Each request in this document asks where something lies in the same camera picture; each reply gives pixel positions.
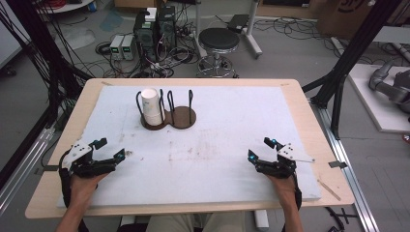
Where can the black flat device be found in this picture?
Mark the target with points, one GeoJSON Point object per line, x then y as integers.
{"type": "Point", "coordinates": [238, 22]}

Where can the black tape piece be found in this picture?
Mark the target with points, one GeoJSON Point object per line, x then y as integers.
{"type": "Point", "coordinates": [337, 164]}
{"type": "Point", "coordinates": [48, 168]}

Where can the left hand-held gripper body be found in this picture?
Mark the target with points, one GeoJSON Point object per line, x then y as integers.
{"type": "Point", "coordinates": [87, 166]}

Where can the white table leg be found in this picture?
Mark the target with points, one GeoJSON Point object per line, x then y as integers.
{"type": "Point", "coordinates": [261, 220]}

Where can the brown cup holder rack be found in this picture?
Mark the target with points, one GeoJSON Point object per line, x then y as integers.
{"type": "Point", "coordinates": [183, 116]}

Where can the light wooden table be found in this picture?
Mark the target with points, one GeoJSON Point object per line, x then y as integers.
{"type": "Point", "coordinates": [325, 138]}

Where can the thin wooden stick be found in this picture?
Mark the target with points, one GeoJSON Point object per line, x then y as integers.
{"type": "Point", "coordinates": [328, 189]}

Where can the white foam mat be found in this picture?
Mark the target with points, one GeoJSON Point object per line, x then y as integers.
{"type": "Point", "coordinates": [209, 135]}

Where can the person's left hand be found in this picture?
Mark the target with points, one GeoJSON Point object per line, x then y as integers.
{"type": "Point", "coordinates": [82, 191]}

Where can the stack of white paper cups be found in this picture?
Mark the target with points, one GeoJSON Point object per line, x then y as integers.
{"type": "Point", "coordinates": [152, 108]}

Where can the person's right hand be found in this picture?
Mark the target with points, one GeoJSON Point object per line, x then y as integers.
{"type": "Point", "coordinates": [283, 191]}

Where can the black round stool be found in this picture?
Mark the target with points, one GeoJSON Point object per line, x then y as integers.
{"type": "Point", "coordinates": [218, 38]}

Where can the person's left leg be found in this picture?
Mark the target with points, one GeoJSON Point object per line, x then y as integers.
{"type": "Point", "coordinates": [170, 224]}

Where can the black computer tower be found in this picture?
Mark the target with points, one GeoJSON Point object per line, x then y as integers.
{"type": "Point", "coordinates": [145, 38]}
{"type": "Point", "coordinates": [167, 29]}

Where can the grey power supply unit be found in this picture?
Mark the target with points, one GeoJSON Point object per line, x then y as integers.
{"type": "Point", "coordinates": [116, 46]}
{"type": "Point", "coordinates": [128, 47]}

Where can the person's leg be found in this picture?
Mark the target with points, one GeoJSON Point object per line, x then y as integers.
{"type": "Point", "coordinates": [170, 224]}
{"type": "Point", "coordinates": [225, 223]}

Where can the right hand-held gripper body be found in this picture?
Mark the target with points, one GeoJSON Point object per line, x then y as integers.
{"type": "Point", "coordinates": [280, 167]}

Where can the person's right leg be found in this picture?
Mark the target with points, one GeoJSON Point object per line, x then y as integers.
{"type": "Point", "coordinates": [225, 223]}

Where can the small white box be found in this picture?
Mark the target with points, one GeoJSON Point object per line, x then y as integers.
{"type": "Point", "coordinates": [151, 14]}

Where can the brown cardboard box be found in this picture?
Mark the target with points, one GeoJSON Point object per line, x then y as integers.
{"type": "Point", "coordinates": [348, 16]}

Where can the aluminium rail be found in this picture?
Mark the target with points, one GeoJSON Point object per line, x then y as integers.
{"type": "Point", "coordinates": [351, 180]}
{"type": "Point", "coordinates": [22, 161]}

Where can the white platform board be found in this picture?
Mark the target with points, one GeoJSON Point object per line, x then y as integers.
{"type": "Point", "coordinates": [374, 106]}

